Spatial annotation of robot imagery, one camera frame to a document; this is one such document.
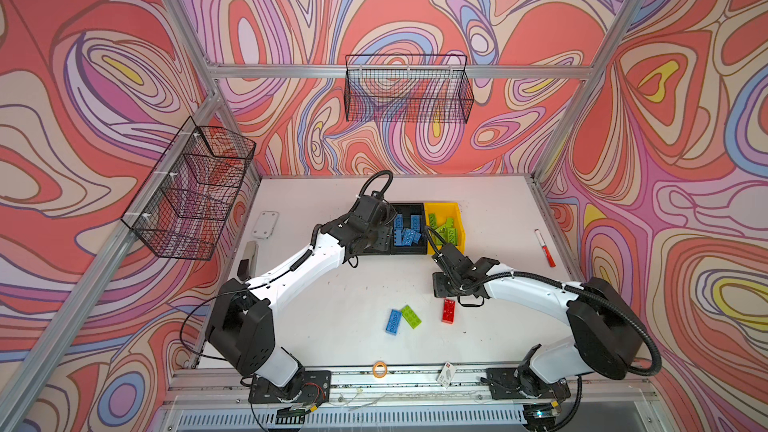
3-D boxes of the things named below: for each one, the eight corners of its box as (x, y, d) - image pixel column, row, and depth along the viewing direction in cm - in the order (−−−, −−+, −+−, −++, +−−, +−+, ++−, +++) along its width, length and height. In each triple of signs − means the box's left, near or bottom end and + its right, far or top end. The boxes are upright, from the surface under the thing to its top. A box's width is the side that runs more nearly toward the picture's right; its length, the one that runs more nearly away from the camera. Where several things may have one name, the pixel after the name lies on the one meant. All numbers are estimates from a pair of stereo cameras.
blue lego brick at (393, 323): (385, 332, 84) (384, 329, 82) (391, 312, 88) (391, 308, 86) (396, 336, 84) (396, 333, 81) (402, 315, 87) (403, 312, 85)
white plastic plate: (254, 239, 104) (250, 233, 101) (261, 216, 111) (258, 210, 108) (273, 239, 104) (270, 233, 101) (280, 216, 111) (277, 210, 108)
